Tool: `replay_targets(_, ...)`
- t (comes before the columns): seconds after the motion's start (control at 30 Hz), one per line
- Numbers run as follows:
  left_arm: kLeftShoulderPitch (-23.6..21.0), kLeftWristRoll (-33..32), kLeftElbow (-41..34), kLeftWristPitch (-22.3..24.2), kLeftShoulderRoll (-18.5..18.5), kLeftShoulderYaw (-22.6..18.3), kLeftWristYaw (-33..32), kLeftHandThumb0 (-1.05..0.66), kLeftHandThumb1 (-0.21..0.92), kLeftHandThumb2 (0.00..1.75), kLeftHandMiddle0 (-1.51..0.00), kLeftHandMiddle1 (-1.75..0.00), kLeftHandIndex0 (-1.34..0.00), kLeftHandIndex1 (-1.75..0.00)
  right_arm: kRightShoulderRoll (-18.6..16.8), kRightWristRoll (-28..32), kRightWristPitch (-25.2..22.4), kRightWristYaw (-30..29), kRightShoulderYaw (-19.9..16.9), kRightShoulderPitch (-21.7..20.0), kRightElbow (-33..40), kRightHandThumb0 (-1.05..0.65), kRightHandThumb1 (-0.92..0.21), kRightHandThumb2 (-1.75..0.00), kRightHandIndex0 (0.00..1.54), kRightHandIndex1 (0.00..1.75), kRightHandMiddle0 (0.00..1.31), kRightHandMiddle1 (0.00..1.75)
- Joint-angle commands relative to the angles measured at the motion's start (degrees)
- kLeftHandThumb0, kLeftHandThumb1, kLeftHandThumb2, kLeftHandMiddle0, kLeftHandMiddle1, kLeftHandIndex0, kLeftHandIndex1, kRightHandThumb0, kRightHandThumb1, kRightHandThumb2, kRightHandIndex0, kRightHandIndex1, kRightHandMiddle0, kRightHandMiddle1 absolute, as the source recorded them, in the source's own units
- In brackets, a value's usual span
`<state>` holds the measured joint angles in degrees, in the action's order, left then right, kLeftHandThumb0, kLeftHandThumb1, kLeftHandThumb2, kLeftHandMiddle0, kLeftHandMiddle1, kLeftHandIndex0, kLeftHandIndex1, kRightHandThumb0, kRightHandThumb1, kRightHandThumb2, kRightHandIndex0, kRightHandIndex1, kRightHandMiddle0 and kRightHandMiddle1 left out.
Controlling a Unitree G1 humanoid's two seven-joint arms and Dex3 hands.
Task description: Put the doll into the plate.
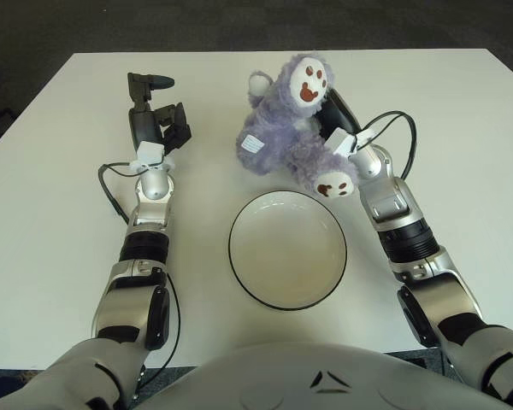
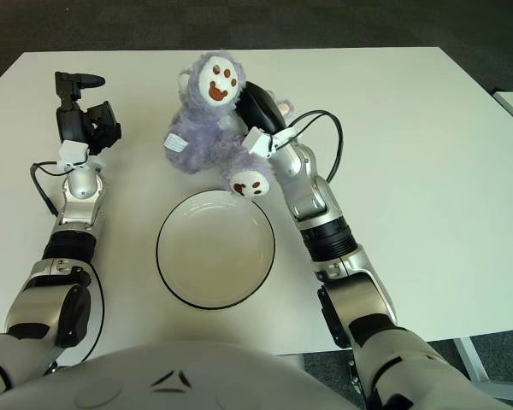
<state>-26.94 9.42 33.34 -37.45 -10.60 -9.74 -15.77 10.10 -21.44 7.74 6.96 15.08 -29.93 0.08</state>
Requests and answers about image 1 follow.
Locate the grey robot torso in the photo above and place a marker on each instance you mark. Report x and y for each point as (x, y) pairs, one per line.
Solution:
(290, 380)

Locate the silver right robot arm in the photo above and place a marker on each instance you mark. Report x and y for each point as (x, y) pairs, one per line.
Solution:
(410, 230)

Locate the white plate with black rim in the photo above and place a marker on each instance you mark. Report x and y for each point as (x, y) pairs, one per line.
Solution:
(288, 252)

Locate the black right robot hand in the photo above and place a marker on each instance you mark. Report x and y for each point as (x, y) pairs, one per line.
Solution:
(340, 117)

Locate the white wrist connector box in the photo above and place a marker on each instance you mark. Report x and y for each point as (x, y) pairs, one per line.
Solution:
(149, 154)
(342, 143)

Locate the white right wrist connector box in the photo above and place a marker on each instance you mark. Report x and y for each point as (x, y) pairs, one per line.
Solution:
(342, 143)

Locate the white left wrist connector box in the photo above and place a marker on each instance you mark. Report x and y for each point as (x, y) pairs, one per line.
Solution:
(149, 154)

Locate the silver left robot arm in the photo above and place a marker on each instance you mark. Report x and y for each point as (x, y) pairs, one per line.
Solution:
(141, 256)

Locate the purple plush bunny doll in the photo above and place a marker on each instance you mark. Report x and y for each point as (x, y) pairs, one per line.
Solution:
(290, 136)

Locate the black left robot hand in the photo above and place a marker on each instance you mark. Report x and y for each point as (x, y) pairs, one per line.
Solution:
(147, 119)

